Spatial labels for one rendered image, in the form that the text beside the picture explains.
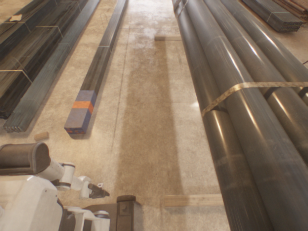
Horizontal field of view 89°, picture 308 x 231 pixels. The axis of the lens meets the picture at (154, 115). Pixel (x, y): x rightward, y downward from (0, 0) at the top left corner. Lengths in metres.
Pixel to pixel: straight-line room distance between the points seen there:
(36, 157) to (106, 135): 1.64
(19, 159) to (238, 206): 0.82
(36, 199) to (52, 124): 2.13
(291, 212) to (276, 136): 0.23
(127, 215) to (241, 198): 1.25
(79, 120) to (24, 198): 1.79
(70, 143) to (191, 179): 1.64
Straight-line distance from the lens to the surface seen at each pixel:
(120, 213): 1.75
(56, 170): 0.93
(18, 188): 0.73
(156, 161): 2.08
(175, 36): 4.32
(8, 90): 3.06
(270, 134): 0.69
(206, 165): 2.15
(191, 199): 1.89
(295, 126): 0.80
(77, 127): 2.36
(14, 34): 4.44
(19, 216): 0.71
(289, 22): 5.65
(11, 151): 0.81
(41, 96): 3.18
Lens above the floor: 1.92
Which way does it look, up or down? 52 degrees down
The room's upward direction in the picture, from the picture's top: straight up
